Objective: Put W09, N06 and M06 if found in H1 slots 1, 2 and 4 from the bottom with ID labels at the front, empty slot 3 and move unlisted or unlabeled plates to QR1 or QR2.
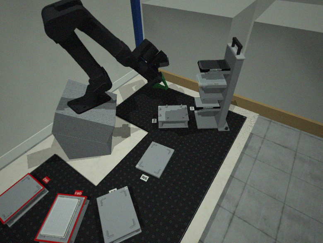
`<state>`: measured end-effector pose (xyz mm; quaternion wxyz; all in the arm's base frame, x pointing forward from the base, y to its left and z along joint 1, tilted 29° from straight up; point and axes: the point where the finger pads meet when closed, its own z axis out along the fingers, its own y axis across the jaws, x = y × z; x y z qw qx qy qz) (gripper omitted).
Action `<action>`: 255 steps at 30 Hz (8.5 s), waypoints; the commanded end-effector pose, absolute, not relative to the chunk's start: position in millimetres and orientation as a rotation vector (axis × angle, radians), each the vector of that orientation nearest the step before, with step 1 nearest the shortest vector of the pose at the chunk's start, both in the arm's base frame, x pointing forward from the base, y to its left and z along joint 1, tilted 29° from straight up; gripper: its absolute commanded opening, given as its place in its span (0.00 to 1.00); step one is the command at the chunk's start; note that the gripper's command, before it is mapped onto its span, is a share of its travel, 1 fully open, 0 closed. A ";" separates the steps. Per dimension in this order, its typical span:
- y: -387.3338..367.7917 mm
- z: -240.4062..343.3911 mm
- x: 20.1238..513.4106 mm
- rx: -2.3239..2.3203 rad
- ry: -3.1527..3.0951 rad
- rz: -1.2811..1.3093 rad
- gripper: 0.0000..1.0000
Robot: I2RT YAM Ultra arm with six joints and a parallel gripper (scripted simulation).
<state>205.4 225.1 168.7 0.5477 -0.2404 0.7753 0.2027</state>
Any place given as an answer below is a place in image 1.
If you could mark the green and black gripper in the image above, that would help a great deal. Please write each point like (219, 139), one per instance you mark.
(155, 83)

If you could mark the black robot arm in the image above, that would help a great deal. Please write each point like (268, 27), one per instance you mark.
(61, 18)

